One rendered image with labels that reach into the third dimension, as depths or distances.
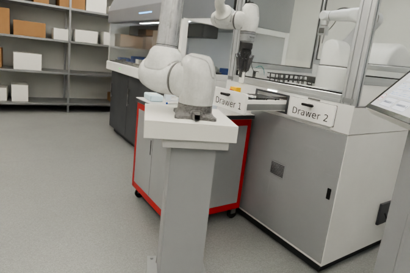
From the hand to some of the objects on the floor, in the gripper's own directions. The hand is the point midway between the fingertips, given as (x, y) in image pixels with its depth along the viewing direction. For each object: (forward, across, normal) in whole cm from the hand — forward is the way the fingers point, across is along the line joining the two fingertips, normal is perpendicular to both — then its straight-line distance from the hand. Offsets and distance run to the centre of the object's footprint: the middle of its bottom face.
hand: (241, 77), depth 184 cm
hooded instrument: (+100, +58, +169) cm, 205 cm away
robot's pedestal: (+100, -46, -25) cm, 113 cm away
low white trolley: (+100, -8, +37) cm, 107 cm away
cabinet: (+100, +71, -8) cm, 122 cm away
